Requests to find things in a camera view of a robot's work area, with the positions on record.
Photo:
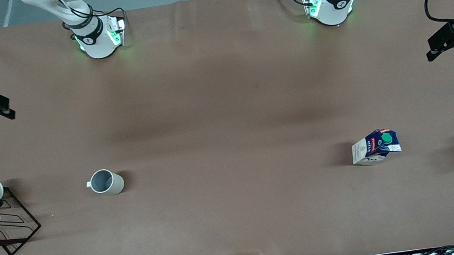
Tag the right arm base connector plate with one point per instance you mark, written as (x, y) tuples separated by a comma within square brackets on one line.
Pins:
[(119, 27)]

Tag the blue white milk carton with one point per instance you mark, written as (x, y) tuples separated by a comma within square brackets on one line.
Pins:
[(372, 150)]

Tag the left arm base connector plate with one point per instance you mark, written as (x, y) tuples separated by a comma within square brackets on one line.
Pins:
[(310, 0)]

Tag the brown table cover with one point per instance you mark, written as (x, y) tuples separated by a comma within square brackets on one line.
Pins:
[(238, 213)]

